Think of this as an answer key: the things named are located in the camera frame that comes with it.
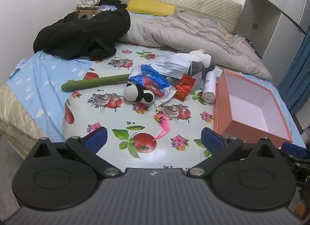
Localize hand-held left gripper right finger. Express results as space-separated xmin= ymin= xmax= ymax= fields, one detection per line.
xmin=186 ymin=127 xmax=278 ymax=177

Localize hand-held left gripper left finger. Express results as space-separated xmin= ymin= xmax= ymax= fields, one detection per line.
xmin=33 ymin=126 xmax=123 ymax=178

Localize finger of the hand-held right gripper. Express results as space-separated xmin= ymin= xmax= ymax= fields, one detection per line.
xmin=281 ymin=142 xmax=310 ymax=159

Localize orange cardboard box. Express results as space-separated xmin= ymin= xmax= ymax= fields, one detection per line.
xmin=213 ymin=69 xmax=293 ymax=143

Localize pink feather toy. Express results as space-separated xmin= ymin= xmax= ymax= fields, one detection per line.
xmin=153 ymin=108 xmax=171 ymax=142

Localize red foil packet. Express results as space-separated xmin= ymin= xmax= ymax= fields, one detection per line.
xmin=175 ymin=84 xmax=190 ymax=101

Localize green plush stem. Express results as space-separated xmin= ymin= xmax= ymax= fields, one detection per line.
xmin=61 ymin=73 xmax=132 ymax=92

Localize panda plush toy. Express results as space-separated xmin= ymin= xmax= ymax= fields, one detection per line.
xmin=123 ymin=83 xmax=155 ymax=104

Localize blue plastic bag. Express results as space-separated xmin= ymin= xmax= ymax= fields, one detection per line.
xmin=128 ymin=64 xmax=172 ymax=98

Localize white cylindrical roll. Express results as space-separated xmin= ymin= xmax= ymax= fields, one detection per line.
xmin=202 ymin=71 xmax=216 ymax=103

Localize red envelope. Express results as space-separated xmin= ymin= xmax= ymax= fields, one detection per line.
xmin=179 ymin=74 xmax=197 ymax=89

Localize blue curtain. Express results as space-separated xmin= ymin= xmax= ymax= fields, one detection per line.
xmin=276 ymin=35 xmax=310 ymax=115

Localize light blue bed sheet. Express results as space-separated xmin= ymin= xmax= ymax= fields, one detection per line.
xmin=7 ymin=50 xmax=97 ymax=144

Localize grey and white plush toy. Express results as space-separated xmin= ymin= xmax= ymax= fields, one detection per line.
xmin=186 ymin=49 xmax=216 ymax=77

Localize cream quilted mattress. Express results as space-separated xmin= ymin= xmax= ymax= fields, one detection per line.
xmin=0 ymin=83 xmax=50 ymax=143

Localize light blue face masks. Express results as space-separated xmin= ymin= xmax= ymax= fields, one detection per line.
xmin=151 ymin=54 xmax=193 ymax=80

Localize black clothing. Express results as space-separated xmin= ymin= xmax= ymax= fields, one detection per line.
xmin=33 ymin=0 xmax=131 ymax=61

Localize grey quilt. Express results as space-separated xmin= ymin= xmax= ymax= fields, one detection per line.
xmin=119 ymin=12 xmax=273 ymax=81

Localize brown bedside box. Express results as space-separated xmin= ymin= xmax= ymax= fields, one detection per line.
xmin=77 ymin=6 xmax=102 ymax=20

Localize blue and white packet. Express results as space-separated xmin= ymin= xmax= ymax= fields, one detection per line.
xmin=98 ymin=4 xmax=119 ymax=13

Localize grey wardrobe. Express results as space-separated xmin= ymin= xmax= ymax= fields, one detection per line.
xmin=232 ymin=0 xmax=310 ymax=58

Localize yellow pillow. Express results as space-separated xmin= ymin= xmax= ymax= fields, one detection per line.
xmin=126 ymin=0 xmax=177 ymax=17

